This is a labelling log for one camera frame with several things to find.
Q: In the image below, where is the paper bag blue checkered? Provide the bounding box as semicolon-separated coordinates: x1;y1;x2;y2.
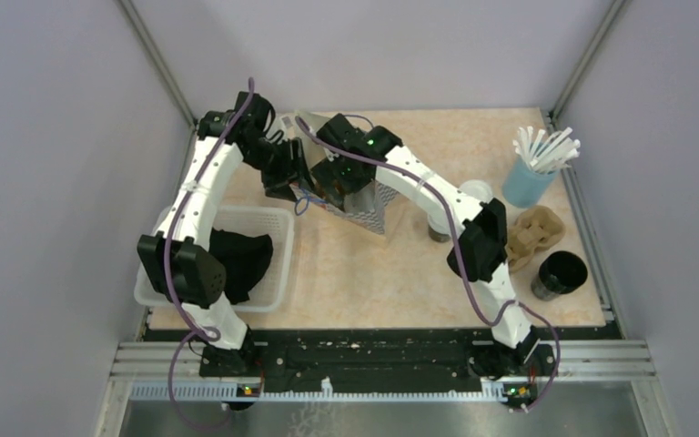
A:
290;111;402;235

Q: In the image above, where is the white cup lid stack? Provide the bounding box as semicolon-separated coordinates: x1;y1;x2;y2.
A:
460;179;494;203

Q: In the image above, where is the blue straw holder cup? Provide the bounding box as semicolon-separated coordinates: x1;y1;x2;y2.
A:
501;158;559;208

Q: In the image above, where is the purple cable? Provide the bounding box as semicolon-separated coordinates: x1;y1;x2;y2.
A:
162;76;257;432
295;116;562;413

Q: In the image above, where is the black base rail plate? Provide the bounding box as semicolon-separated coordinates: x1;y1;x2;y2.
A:
199;329;556;394

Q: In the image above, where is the black cloth in basket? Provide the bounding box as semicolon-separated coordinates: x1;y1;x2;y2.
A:
208;229;274;305

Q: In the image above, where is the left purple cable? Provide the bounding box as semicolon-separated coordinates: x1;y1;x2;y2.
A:
162;76;257;432

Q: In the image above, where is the white slotted cable duct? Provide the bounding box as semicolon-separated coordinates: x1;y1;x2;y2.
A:
129;378;508;402

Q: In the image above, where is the brown pulp cup carrier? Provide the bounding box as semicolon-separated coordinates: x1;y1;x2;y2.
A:
505;206;566;274

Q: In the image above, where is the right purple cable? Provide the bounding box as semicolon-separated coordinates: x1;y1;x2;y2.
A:
295;116;562;413

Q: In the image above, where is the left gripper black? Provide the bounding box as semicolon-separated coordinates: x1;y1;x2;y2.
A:
243;137;317;203

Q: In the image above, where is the stack of dark cups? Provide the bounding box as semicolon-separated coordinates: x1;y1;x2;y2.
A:
531;251;589;301

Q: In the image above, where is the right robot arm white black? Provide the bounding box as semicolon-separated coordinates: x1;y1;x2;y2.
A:
296;114;540;375

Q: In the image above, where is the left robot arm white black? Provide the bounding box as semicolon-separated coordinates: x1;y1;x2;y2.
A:
134;91;309;376

